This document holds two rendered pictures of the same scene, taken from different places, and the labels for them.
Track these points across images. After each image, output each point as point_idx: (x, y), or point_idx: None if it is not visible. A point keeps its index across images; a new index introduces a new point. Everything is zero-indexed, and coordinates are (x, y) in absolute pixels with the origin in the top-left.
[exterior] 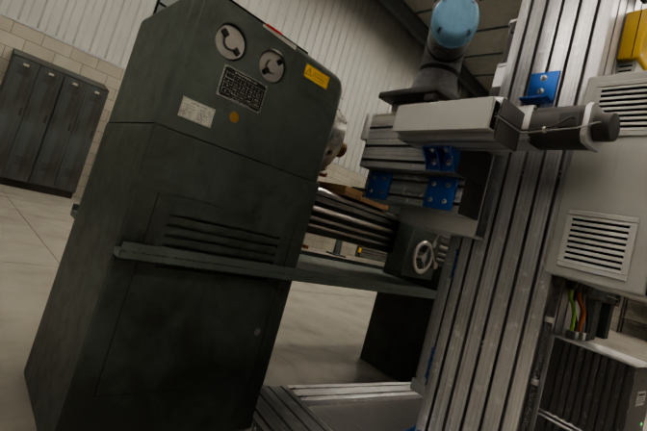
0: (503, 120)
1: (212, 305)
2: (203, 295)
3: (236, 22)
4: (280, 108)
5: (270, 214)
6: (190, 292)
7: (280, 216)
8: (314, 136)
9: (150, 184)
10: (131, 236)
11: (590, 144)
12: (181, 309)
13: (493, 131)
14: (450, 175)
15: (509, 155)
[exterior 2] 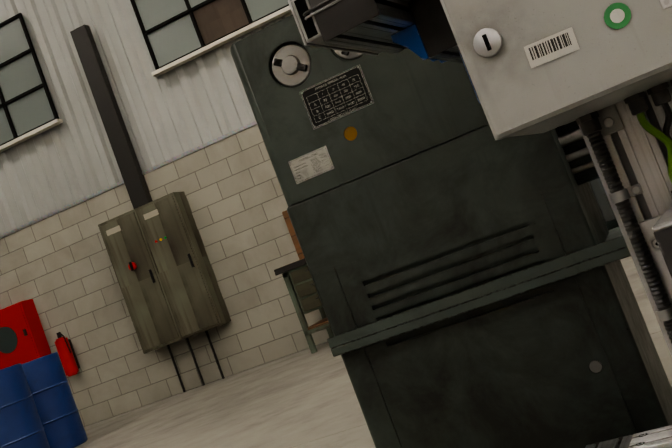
0: (317, 12)
1: (490, 359)
2: (469, 352)
3: (278, 42)
4: (395, 70)
5: (485, 203)
6: (448, 356)
7: (505, 195)
8: None
9: (322, 267)
10: (342, 327)
11: None
12: (452, 379)
13: (320, 34)
14: (454, 51)
15: None
